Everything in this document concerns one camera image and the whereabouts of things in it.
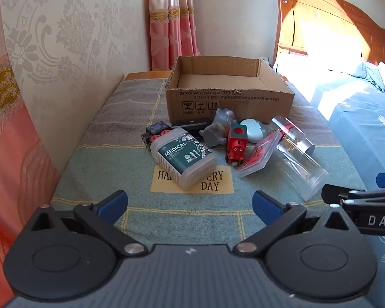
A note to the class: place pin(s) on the pill bottle silver cap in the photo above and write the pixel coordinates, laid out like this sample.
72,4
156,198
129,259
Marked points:
289,129

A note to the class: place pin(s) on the grey rubber animal toy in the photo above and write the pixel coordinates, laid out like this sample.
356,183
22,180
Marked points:
216,133

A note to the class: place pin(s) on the brown cardboard box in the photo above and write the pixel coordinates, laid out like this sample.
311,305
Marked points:
199,85

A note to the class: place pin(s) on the wooden bed headboard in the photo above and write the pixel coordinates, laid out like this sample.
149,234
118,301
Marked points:
342,18

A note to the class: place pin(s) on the orange red fabric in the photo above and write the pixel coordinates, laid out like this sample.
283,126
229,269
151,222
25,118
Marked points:
28,177

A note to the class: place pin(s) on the checked blanket on table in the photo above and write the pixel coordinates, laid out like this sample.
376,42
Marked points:
112,156

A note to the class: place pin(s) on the red wooden toy train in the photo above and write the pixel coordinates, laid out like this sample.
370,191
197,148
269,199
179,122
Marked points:
236,144

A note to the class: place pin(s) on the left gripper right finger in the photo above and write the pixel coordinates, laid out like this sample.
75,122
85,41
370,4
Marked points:
281,220

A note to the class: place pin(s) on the clear plastic jar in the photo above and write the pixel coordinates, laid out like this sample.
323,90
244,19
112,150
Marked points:
302,172

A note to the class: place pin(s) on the mint green oval case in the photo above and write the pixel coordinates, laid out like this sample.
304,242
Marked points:
255,130

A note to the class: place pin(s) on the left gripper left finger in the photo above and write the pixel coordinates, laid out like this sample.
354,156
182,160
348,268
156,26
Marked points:
99,219

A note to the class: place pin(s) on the blue bed sheet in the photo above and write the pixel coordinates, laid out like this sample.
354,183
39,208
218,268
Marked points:
341,109

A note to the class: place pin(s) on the medical cotton swab container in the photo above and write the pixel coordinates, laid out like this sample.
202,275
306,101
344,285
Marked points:
183,157

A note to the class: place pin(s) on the pink card pack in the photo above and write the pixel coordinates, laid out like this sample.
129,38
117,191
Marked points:
260,155

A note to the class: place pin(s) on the black rectangular device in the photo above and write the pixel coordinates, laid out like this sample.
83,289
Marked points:
193,126

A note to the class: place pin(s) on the pink patterned curtain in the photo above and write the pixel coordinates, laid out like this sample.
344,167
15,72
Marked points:
172,32

